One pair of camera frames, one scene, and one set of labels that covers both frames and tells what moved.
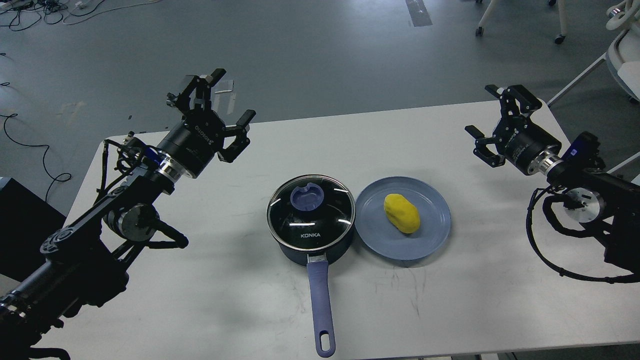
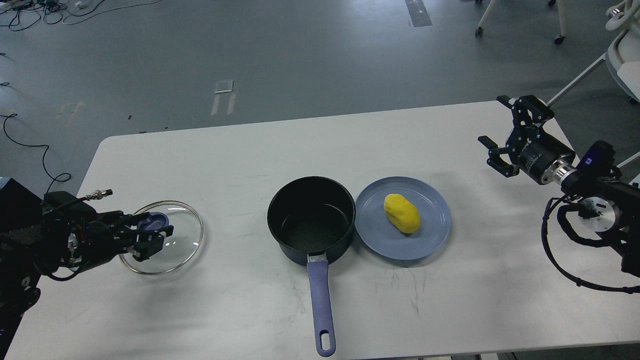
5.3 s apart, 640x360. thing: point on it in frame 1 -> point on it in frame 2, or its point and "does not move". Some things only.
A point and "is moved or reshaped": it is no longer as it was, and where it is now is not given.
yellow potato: (402, 213) does not move
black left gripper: (193, 144) -> (96, 240)
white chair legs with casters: (563, 6) does not move
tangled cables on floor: (17, 15) does not move
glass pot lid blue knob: (307, 201) is moved or reshaped
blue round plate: (377, 232) does not move
